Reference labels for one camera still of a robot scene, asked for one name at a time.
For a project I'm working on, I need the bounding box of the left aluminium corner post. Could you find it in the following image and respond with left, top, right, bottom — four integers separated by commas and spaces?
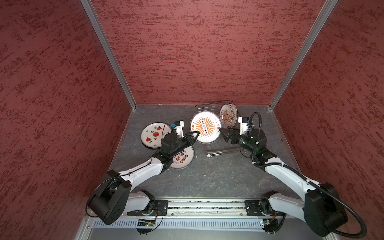
81, 0, 137, 110

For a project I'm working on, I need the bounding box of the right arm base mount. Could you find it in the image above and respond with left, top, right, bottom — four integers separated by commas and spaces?
245, 200, 263, 217

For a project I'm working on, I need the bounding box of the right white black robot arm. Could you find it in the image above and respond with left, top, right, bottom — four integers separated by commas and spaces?
220, 129, 348, 237

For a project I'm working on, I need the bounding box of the right black corrugated cable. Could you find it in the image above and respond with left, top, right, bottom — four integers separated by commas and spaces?
249, 111, 368, 239

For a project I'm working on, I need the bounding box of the white watermelon pattern plate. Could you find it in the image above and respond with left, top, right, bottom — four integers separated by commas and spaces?
141, 123, 173, 150

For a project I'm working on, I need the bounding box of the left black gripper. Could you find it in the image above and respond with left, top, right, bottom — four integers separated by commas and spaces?
170, 130, 200, 157

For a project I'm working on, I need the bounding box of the white perforated cable duct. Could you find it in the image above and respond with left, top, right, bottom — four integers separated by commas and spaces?
92, 218, 265, 232

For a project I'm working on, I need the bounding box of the aluminium corner post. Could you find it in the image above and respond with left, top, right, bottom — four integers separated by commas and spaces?
81, 0, 137, 110
269, 0, 338, 111

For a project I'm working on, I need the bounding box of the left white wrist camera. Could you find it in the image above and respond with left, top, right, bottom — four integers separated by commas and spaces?
173, 121, 185, 139

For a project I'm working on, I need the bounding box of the brown patterned plate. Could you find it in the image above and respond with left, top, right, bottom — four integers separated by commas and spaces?
190, 111, 222, 144

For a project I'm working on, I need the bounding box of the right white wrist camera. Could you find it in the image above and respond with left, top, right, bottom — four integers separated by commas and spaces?
238, 117, 250, 135

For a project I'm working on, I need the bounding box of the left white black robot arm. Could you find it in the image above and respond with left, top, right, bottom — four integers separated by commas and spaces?
85, 131, 200, 225

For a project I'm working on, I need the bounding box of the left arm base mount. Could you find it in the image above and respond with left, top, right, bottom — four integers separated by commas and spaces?
125, 200, 169, 217

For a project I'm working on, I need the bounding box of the right aluminium corner post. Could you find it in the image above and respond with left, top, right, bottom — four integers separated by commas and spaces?
269, 0, 338, 111

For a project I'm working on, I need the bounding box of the wire dish rack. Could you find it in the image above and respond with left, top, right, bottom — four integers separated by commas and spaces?
195, 101, 241, 157

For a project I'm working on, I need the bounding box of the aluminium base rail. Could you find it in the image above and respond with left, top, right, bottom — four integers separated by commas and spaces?
86, 197, 301, 219

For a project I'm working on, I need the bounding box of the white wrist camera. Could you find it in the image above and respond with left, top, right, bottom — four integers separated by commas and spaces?
238, 117, 250, 135
173, 121, 185, 139

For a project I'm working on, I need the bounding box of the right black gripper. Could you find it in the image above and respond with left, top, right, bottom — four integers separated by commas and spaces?
219, 127, 257, 153

